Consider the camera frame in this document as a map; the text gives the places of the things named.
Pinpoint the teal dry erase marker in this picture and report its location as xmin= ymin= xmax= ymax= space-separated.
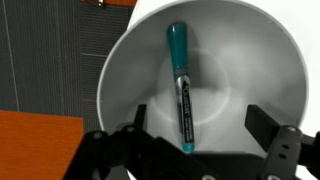
xmin=166 ymin=22 xmax=195 ymax=154

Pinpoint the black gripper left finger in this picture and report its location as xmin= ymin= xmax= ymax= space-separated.
xmin=62 ymin=103 xmax=188 ymax=180

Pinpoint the white round bowl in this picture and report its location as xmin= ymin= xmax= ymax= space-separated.
xmin=96 ymin=0 xmax=309 ymax=158

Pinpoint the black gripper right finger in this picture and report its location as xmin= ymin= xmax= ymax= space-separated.
xmin=244 ymin=104 xmax=320 ymax=180

